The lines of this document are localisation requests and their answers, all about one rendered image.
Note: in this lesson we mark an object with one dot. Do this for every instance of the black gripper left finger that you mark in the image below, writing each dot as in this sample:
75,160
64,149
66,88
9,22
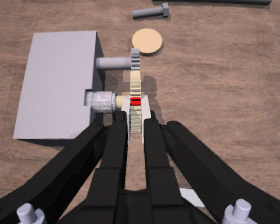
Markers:
46,195

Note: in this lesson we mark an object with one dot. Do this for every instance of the grey shaft with cream gear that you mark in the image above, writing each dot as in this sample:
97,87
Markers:
135,101

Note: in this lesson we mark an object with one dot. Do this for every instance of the tan round disc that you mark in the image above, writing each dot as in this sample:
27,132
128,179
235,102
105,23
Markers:
148,40

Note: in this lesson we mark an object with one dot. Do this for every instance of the grey hex bolt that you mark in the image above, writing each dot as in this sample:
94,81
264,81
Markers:
150,12

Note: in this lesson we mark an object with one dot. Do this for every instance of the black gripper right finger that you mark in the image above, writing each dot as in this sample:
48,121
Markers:
225,194

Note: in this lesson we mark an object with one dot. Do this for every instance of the long grey metal bar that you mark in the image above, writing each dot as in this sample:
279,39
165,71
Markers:
249,2

